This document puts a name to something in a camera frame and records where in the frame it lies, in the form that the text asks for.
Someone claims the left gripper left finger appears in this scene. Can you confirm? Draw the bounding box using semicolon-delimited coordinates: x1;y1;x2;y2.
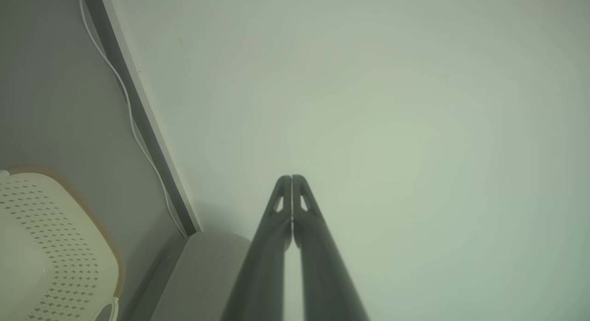
220;175;293;321

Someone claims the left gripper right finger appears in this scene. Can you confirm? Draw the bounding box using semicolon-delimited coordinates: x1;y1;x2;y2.
292;174;371;321

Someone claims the black baseboard strip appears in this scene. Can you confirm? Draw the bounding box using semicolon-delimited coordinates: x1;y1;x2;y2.
82;0;198;236

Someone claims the cream perforated laundry basket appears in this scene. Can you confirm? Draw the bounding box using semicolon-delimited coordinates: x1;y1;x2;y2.
0;164;125;321

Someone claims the white power cable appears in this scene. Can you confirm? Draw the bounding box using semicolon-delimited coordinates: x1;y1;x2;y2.
77;0;189;238

